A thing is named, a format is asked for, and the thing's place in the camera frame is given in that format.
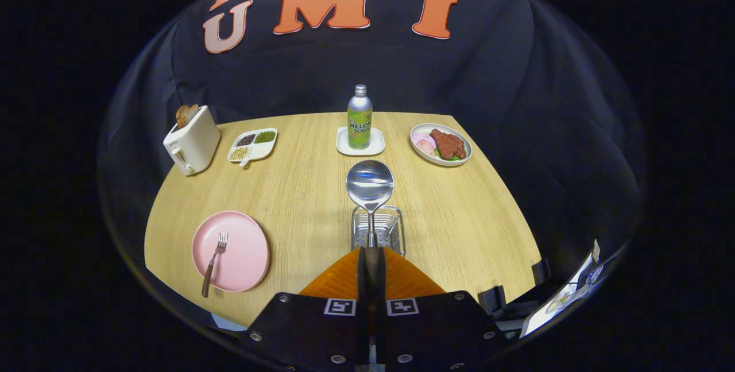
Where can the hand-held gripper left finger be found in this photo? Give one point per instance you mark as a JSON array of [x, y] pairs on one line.
[[310, 326]]

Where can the brown meat piece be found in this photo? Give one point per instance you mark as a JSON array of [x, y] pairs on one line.
[[449, 144]]

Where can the white divided bean dish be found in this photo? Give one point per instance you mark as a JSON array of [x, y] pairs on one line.
[[259, 150]]

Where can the green vegetable leaf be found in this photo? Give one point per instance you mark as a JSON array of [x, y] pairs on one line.
[[440, 155]]

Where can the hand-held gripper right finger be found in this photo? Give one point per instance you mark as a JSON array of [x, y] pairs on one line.
[[436, 326]]

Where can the white oval food plate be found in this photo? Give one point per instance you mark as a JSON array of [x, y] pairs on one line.
[[418, 152]]

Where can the pink round plate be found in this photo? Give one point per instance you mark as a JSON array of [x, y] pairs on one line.
[[244, 251]]

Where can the white square coaster dish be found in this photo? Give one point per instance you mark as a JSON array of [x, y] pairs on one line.
[[377, 146]]

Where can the green soda bottle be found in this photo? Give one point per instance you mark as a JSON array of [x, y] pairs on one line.
[[360, 119]]

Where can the pink ham slices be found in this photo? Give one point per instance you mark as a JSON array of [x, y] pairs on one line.
[[425, 143]]

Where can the white toaster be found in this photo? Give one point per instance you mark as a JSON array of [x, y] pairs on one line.
[[195, 145]]

